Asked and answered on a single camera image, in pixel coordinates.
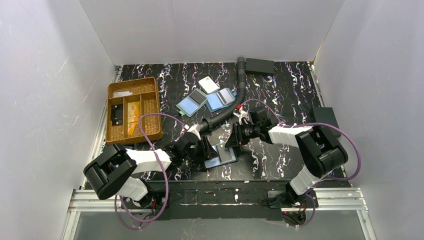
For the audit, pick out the black box at right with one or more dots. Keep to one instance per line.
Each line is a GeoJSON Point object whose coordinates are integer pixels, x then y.
{"type": "Point", "coordinates": [327, 116]}

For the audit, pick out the black card in tray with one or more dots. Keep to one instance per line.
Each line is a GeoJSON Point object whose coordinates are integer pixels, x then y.
{"type": "Point", "coordinates": [116, 115]}

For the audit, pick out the woven wicker tray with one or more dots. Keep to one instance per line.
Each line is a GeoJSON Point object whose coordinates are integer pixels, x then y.
{"type": "Point", "coordinates": [146, 91]}

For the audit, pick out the blue card holder open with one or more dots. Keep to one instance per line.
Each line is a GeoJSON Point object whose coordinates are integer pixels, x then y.
{"type": "Point", "coordinates": [220, 99]}

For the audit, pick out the black box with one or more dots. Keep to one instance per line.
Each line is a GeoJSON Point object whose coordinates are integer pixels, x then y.
{"type": "Point", "coordinates": [259, 67]}
{"type": "Point", "coordinates": [327, 116]}

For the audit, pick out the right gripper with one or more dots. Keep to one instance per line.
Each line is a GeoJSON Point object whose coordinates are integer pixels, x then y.
{"type": "Point", "coordinates": [237, 135]}

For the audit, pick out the gold cards in tray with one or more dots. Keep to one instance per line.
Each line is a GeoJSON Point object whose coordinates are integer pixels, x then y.
{"type": "Point", "coordinates": [133, 114]}

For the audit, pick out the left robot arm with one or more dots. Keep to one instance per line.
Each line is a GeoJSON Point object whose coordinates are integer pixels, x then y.
{"type": "Point", "coordinates": [111, 173]}

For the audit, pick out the white card in tray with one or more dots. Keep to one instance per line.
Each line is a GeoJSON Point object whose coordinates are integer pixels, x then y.
{"type": "Point", "coordinates": [119, 94]}

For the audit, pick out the white card case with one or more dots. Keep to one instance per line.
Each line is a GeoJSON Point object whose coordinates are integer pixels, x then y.
{"type": "Point", "coordinates": [208, 85]}

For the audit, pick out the green card holder open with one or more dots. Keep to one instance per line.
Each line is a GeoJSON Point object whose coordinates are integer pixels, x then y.
{"type": "Point", "coordinates": [189, 105]}

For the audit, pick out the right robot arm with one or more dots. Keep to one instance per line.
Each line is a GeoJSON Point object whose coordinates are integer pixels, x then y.
{"type": "Point", "coordinates": [320, 149]}

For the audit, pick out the black box at back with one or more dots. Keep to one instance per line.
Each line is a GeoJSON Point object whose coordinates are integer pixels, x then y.
{"type": "Point", "coordinates": [259, 67]}

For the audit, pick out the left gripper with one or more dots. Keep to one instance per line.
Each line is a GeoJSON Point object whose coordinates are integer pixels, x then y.
{"type": "Point", "coordinates": [204, 150]}

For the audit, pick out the aluminium frame rail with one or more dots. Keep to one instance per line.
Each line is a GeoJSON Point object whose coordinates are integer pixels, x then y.
{"type": "Point", "coordinates": [234, 213]}

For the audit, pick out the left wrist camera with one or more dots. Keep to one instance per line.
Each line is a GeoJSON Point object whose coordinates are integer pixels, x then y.
{"type": "Point", "coordinates": [194, 129]}

